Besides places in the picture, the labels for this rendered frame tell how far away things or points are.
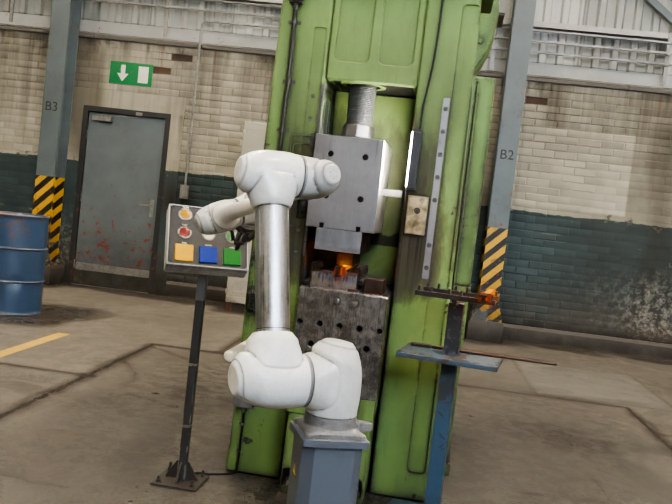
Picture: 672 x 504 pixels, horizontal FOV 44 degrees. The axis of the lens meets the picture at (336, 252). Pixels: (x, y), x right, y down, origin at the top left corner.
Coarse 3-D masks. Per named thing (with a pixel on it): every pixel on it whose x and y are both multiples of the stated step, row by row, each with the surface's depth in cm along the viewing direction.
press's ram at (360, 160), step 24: (336, 144) 352; (360, 144) 351; (384, 144) 350; (360, 168) 351; (384, 168) 364; (336, 192) 353; (360, 192) 352; (384, 192) 369; (312, 216) 355; (336, 216) 354; (360, 216) 352
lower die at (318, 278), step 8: (312, 272) 356; (320, 272) 355; (328, 272) 355; (352, 272) 357; (312, 280) 356; (320, 280) 356; (328, 280) 355; (336, 280) 355; (344, 280) 354; (352, 280) 354; (336, 288) 355; (344, 288) 354; (352, 288) 354
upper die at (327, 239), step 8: (320, 232) 355; (328, 232) 354; (336, 232) 354; (344, 232) 353; (352, 232) 353; (360, 232) 352; (320, 240) 355; (328, 240) 354; (336, 240) 354; (344, 240) 354; (352, 240) 353; (360, 240) 353; (368, 240) 383; (320, 248) 355; (328, 248) 355; (336, 248) 354; (344, 248) 354; (352, 248) 353; (360, 248) 353; (368, 248) 387
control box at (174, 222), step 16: (176, 208) 346; (192, 208) 349; (176, 224) 343; (192, 224) 346; (176, 240) 340; (192, 240) 342; (208, 240) 344; (224, 240) 347; (192, 272) 343; (208, 272) 344; (224, 272) 345; (240, 272) 346
